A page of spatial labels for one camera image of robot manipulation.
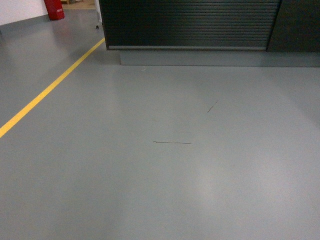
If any black checkout counter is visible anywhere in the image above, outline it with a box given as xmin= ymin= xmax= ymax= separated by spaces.
xmin=99 ymin=0 xmax=320 ymax=68

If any wooden shelf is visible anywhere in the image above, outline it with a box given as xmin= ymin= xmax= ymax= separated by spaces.
xmin=60 ymin=0 xmax=96 ymax=10

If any red fire extinguisher box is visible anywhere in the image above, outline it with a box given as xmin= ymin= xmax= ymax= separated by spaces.
xmin=44 ymin=0 xmax=65 ymax=21

